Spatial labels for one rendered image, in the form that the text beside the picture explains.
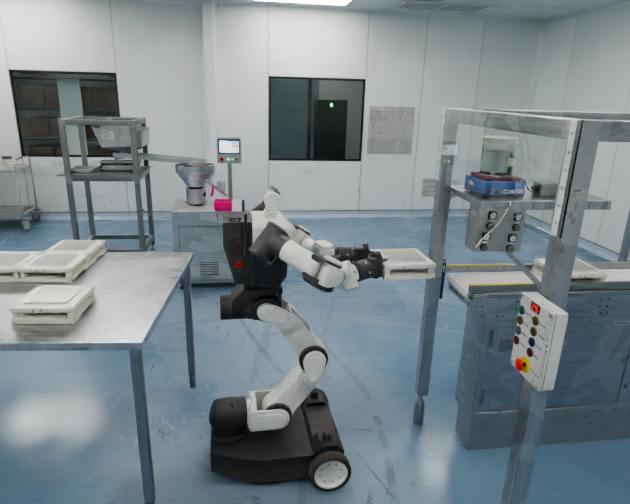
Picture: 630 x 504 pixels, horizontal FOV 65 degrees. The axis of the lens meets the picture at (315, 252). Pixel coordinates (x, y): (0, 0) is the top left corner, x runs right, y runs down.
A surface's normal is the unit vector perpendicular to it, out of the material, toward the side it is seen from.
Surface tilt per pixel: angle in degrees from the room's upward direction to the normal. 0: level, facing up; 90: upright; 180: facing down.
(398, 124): 90
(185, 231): 91
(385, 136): 90
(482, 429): 90
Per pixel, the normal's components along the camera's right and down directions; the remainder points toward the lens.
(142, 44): 0.15, 0.31
